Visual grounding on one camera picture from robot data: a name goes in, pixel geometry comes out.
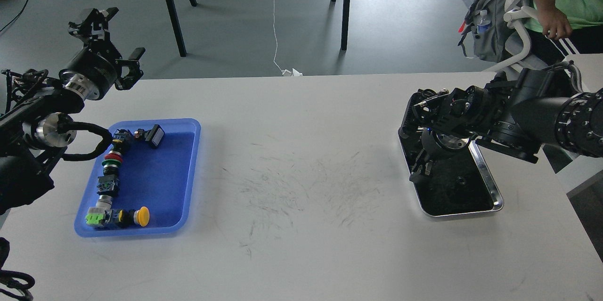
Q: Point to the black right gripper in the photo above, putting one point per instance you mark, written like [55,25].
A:
[437,147]

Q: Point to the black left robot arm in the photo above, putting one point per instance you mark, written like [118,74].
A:
[37,129]

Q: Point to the grey backpack with bottle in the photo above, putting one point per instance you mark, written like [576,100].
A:
[485,20]

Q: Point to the white office chair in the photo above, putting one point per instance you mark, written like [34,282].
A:
[518,45]

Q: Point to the yellow mushroom push button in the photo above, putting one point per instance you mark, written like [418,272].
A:
[126,218]

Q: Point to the black rectangular push button switch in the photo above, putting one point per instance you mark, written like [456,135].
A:
[151,137]

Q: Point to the blue plastic tray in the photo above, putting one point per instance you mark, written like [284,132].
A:
[160,179]

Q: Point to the red green push button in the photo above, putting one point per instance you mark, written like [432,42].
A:
[112,162]

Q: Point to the black blue yellow switch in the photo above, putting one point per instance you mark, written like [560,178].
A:
[122,141]

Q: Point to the silver metal tray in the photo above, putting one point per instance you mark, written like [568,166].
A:
[449,175]

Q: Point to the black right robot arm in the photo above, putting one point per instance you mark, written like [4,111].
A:
[515,118]

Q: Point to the person in green shirt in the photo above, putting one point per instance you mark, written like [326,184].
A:
[565,27]

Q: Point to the grey green switch part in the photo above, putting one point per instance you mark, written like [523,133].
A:
[99,216]

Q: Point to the white side table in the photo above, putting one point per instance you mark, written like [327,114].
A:
[578,163]

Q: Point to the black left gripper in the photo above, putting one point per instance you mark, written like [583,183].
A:
[90,75]

